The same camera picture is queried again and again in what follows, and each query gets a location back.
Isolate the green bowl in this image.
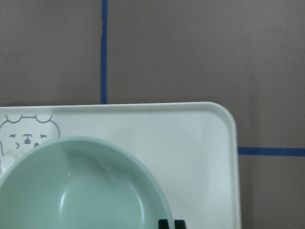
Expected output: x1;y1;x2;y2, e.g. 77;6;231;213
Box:
0;137;175;229

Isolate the cream bear serving tray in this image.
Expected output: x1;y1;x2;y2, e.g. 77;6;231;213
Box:
0;102;241;229

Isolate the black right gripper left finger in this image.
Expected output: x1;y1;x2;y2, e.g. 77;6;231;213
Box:
158;219;169;229

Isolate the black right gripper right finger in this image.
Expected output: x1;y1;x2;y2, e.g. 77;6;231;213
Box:
174;219;186;229

